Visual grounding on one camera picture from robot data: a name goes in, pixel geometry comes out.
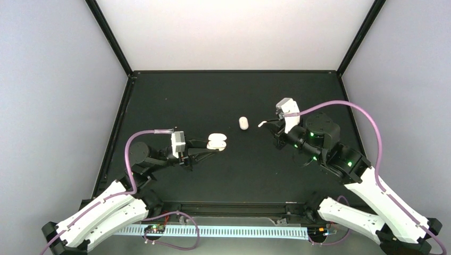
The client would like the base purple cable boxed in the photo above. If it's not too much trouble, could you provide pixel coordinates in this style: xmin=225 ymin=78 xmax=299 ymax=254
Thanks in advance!
xmin=307 ymin=195 xmax=354 ymax=247
xmin=142 ymin=210 xmax=201 ymax=251

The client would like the small circuit board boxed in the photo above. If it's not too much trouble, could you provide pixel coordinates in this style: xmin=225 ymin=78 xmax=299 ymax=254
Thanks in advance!
xmin=307 ymin=227 xmax=329 ymax=236
xmin=144 ymin=225 xmax=166 ymax=235

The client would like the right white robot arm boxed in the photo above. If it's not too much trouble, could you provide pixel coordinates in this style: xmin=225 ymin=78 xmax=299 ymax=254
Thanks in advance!
xmin=261 ymin=113 xmax=442 ymax=254

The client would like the left black frame post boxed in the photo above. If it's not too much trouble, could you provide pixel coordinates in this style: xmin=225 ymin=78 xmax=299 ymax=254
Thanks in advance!
xmin=85 ymin=0 xmax=133 ymax=77

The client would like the black frame post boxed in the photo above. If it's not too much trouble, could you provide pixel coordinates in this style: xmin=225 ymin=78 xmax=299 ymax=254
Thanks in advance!
xmin=85 ymin=0 xmax=133 ymax=77
xmin=337 ymin=0 xmax=386 ymax=77

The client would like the white slotted cable duct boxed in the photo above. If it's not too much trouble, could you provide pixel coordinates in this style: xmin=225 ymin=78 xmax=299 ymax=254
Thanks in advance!
xmin=115 ymin=224 xmax=308 ymax=240

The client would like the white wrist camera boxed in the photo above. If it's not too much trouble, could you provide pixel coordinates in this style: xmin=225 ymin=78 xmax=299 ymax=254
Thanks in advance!
xmin=275 ymin=97 xmax=300 ymax=134
xmin=171 ymin=131 xmax=186 ymax=158

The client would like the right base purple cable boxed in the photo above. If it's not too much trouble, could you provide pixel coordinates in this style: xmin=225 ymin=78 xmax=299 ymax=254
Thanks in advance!
xmin=307 ymin=195 xmax=354 ymax=247

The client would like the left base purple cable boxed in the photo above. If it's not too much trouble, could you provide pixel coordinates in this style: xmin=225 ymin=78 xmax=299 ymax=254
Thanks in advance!
xmin=142 ymin=210 xmax=201 ymax=251

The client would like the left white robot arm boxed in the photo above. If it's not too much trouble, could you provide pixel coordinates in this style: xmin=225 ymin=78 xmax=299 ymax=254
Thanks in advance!
xmin=41 ymin=138 xmax=227 ymax=254

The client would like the black aluminium front rail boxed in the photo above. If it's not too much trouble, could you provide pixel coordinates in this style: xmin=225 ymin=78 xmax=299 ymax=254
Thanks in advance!
xmin=151 ymin=199 xmax=322 ymax=217

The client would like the square white earbud case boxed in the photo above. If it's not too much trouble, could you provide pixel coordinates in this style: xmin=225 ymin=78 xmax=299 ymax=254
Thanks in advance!
xmin=206 ymin=133 xmax=227 ymax=151

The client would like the oval white charging case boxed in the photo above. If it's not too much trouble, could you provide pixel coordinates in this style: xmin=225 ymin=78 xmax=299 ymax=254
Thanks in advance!
xmin=239 ymin=116 xmax=249 ymax=130

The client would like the right small circuit board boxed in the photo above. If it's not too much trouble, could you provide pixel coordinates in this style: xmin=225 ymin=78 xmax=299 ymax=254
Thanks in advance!
xmin=307 ymin=227 xmax=329 ymax=236

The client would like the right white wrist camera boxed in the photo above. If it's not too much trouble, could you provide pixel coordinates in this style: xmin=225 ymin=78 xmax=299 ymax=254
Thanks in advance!
xmin=275 ymin=97 xmax=300 ymax=134

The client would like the right black frame post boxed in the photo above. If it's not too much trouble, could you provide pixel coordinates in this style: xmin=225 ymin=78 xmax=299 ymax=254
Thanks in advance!
xmin=337 ymin=0 xmax=386 ymax=77

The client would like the left small circuit board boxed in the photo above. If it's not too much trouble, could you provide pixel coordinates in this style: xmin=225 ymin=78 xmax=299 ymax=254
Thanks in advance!
xmin=144 ymin=225 xmax=166 ymax=235

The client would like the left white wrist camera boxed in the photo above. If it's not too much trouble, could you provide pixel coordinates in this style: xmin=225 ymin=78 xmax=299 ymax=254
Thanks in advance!
xmin=171 ymin=131 xmax=186 ymax=158

